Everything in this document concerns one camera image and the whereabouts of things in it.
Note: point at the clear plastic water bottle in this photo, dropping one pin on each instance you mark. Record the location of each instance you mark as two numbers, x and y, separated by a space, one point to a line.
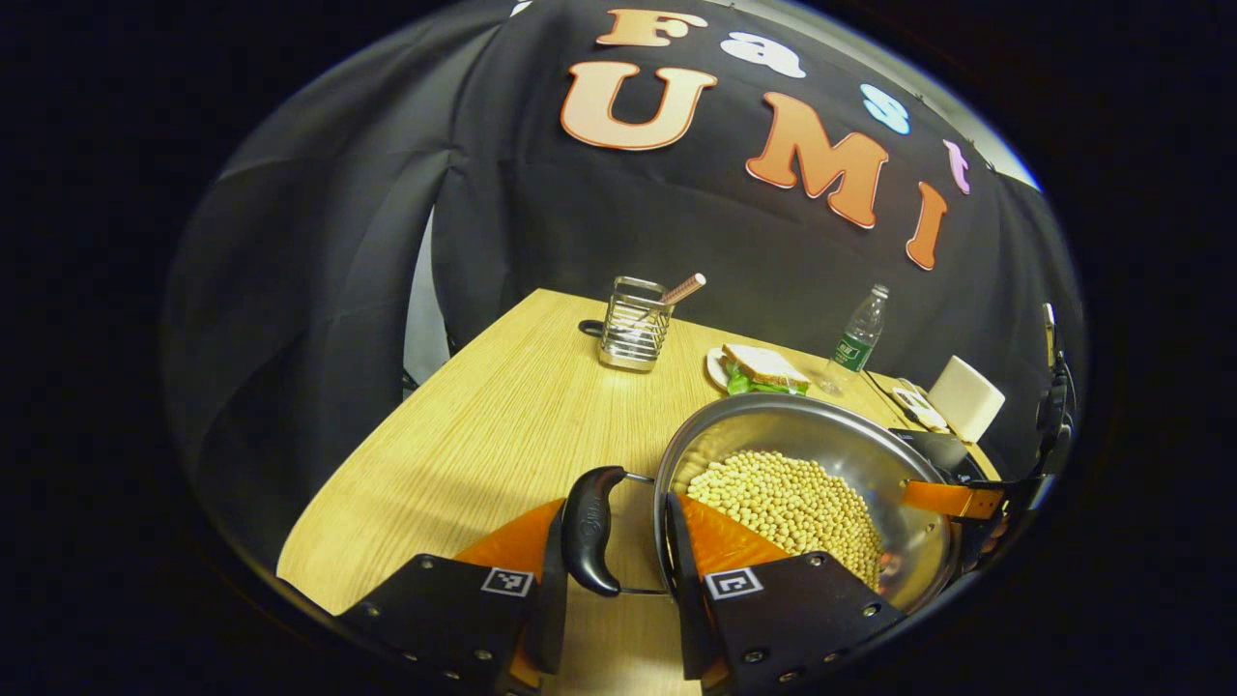
855 338

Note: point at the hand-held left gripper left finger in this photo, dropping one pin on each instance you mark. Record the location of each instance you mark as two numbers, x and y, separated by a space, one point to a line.
554 599

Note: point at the small white card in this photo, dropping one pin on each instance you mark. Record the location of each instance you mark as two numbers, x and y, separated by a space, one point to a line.
918 406

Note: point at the black induction cooktop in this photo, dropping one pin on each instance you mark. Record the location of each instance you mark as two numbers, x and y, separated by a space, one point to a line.
942 450

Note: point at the pink striped stick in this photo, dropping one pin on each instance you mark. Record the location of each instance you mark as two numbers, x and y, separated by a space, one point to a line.
684 288

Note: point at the pile of yellow soybeans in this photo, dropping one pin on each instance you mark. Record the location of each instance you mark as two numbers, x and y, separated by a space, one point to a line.
792 512

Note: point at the metal mesh holder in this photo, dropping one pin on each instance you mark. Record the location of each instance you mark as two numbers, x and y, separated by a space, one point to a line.
633 333

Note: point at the sandwich with lettuce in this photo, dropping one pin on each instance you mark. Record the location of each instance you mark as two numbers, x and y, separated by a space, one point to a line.
763 367

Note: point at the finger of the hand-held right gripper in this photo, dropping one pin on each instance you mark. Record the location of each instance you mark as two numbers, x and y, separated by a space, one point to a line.
952 499

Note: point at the small black loop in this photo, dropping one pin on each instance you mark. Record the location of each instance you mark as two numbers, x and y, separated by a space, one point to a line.
591 328

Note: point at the white box appliance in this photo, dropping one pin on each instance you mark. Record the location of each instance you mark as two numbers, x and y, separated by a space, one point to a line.
966 398

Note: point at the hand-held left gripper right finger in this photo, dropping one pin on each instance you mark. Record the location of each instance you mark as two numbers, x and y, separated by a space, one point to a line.
679 580

